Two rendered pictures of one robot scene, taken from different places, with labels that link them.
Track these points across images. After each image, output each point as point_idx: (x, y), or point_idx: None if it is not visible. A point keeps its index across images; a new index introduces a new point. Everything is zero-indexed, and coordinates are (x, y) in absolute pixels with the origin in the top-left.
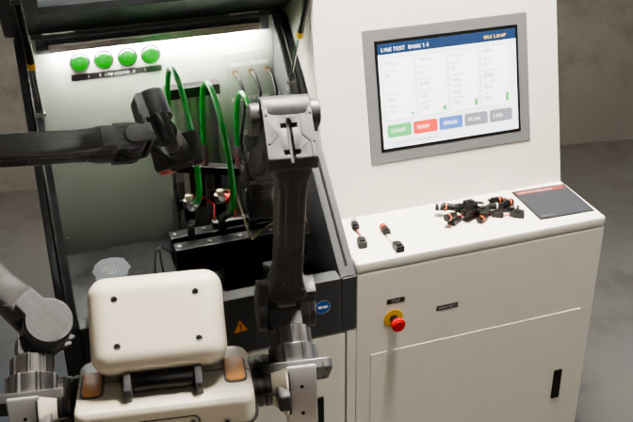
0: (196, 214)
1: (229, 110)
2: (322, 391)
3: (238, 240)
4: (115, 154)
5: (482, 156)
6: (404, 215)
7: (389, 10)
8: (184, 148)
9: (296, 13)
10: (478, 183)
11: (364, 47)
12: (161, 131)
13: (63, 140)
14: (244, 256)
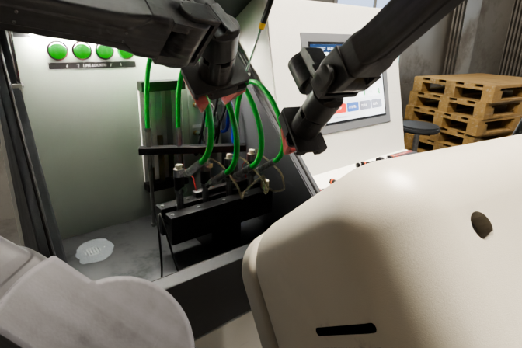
0: (161, 196)
1: (189, 106)
2: None
3: (224, 203)
4: (168, 35)
5: (369, 132)
6: (335, 174)
7: (314, 20)
8: (234, 61)
9: (245, 22)
10: (367, 151)
11: (302, 44)
12: (221, 21)
13: None
14: (227, 218)
